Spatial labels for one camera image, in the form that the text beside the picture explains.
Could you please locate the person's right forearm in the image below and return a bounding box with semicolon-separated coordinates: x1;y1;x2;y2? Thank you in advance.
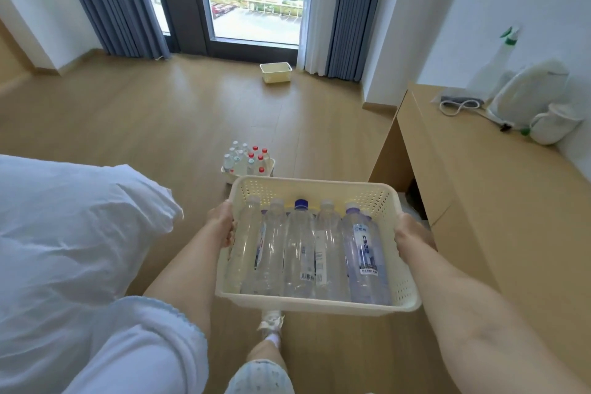
408;248;591;394

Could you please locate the clear bottle dark blue cap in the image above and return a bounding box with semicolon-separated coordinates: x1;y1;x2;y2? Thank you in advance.
283;198;317;300

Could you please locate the white frilled garment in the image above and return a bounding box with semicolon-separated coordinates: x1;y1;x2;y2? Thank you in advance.
62;295;210;394

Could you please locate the light wooden desk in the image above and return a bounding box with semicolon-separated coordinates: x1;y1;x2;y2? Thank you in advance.
368;82;591;394

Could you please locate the person's right hand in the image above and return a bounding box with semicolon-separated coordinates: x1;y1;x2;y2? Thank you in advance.
393;212;437;266

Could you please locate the group of small capped bottles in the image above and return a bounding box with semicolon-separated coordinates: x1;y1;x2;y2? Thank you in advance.
223;140;272;176

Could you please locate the narrow grey-blue curtain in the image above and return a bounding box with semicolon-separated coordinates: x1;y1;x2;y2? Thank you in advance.
325;0;392;82

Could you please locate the clear bottle white label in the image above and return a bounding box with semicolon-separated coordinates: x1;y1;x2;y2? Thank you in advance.
314;199;351;302

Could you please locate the clear spray bottle green nozzle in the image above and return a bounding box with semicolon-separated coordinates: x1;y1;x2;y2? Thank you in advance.
465;26;523;103

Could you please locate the small empty yellow basket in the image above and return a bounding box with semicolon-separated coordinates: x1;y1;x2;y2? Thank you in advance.
259;62;294;85

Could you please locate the person's leg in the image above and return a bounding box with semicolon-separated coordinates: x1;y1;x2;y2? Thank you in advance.
224;336;296;394

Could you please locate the cream basket under small bottles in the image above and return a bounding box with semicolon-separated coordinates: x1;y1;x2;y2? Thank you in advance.
220;157;277;186

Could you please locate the clear bottle large blue label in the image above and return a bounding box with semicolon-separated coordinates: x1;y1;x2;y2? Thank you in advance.
342;203;392;306

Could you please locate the clear bottle red blue label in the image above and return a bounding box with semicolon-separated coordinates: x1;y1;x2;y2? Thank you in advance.
242;198;288;296

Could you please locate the large white mesh bag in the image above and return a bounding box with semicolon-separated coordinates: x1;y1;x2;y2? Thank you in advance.
486;58;571;130

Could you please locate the small white pouch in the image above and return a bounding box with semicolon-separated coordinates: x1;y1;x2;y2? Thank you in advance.
528;102;585;146

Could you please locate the white sheer curtain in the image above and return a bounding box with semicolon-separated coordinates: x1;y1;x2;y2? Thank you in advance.
296;0;345;77

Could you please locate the white cable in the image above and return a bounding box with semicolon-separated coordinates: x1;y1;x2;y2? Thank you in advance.
438;98;483;118

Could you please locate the grey flat device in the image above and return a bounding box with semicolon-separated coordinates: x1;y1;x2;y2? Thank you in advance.
440;94;486;109

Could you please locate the white duvet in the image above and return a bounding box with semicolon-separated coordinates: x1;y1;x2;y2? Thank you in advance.
0;154;184;394

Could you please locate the large cream plastic basket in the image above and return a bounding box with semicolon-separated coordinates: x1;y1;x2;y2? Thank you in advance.
215;175;422;318

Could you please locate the clear bottle plain white cap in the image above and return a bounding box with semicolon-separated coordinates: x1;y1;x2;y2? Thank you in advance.
224;195;263;294

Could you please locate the person's left forearm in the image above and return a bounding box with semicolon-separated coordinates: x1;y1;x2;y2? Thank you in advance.
143;221;225;328

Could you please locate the white shoe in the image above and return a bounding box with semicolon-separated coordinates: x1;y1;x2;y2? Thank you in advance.
257;309;285;340

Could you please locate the person's left hand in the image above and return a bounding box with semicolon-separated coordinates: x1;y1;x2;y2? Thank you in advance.
206;200;236;249

